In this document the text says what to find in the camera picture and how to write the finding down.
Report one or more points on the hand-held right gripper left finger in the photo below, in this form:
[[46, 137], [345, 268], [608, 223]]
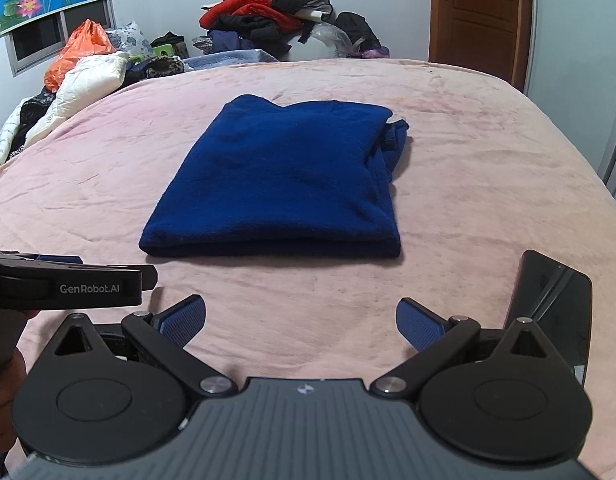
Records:
[[184, 321]]

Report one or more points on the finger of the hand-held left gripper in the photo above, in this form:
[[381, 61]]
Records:
[[60, 259]]

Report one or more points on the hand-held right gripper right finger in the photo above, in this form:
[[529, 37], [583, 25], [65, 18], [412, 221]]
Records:
[[419, 324]]

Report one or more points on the blue beaded sweater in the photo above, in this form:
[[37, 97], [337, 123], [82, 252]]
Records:
[[288, 185]]

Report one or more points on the pile of mixed clothes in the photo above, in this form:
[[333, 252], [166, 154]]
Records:
[[258, 10]]

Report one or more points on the person's left hand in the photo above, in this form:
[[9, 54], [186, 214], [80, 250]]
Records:
[[5, 390]]

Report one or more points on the pink blanket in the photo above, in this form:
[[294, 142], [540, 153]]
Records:
[[488, 210]]

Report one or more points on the black smartphone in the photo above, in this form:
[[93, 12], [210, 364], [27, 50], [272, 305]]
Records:
[[563, 305]]

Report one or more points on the black patterned cloth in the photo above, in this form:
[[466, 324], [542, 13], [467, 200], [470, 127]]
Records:
[[33, 110]]

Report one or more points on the cream quilt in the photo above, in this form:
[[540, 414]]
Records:
[[83, 85]]

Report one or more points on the orange plastic bag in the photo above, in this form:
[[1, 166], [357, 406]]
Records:
[[78, 50]]

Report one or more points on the leopard print cloth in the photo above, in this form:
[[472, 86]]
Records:
[[158, 67]]

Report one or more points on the window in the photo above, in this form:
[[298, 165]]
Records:
[[38, 40]]

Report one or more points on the floral pillow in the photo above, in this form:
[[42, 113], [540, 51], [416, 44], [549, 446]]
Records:
[[130, 37]]

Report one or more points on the green box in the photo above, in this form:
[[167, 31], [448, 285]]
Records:
[[163, 50]]

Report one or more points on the light blue towel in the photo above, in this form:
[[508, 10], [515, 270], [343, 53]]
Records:
[[228, 60]]

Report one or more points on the purple cloth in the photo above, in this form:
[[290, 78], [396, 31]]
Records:
[[375, 53]]

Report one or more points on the clear plastic bag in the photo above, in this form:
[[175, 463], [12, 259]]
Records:
[[330, 37]]

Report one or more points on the black bag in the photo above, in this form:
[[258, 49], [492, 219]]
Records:
[[355, 27]]

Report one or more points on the white wardrobe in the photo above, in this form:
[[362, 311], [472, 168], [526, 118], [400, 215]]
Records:
[[573, 60]]

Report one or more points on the wooden door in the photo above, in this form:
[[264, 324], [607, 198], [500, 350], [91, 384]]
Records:
[[478, 20]]

